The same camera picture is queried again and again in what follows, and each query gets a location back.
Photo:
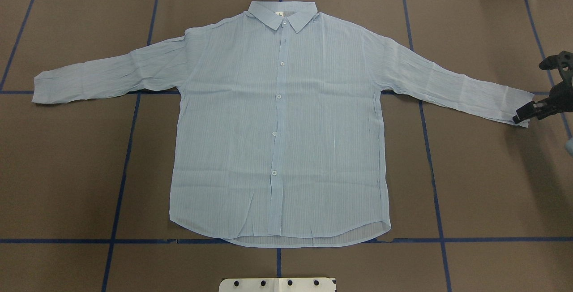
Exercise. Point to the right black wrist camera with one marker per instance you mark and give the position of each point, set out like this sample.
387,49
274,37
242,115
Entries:
563,62

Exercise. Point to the light blue button shirt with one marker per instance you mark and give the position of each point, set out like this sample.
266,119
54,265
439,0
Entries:
280,137

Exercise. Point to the white mast base plate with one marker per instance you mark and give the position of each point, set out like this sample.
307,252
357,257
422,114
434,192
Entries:
298,284

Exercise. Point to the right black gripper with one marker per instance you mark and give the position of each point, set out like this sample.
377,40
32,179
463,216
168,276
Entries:
561,96

